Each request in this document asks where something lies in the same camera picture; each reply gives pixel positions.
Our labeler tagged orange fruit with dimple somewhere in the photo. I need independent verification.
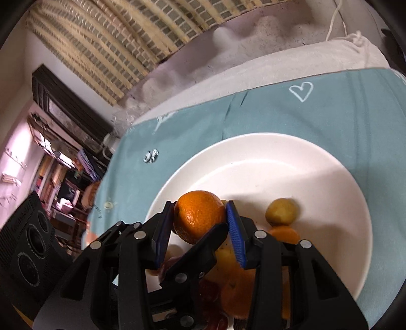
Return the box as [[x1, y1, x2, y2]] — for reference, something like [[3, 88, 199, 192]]
[[220, 270, 256, 320]]

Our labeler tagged yellow round fruit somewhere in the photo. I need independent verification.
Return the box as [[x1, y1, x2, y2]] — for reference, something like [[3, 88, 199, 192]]
[[215, 237, 240, 275]]

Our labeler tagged textured orange mandarin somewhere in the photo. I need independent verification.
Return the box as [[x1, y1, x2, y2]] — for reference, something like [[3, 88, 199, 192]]
[[173, 190, 226, 245]]

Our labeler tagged small green-yellow fruit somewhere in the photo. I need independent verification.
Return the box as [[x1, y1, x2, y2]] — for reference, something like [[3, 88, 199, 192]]
[[265, 198, 300, 225]]

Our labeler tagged white oval plate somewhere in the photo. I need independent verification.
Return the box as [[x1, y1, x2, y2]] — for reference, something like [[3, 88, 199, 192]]
[[149, 133, 372, 304]]

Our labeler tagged dark framed painting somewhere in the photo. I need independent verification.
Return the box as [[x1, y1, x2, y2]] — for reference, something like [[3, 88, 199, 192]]
[[32, 65, 112, 155]]

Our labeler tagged teal patterned tablecloth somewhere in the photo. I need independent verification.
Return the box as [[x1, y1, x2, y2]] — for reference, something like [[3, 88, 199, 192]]
[[83, 69, 405, 329]]

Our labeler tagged checkered beige curtain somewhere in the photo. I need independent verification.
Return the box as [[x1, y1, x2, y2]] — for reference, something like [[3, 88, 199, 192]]
[[25, 0, 276, 106]]

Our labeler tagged white power cable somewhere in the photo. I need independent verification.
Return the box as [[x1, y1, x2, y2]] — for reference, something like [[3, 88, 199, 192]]
[[325, 0, 348, 41]]

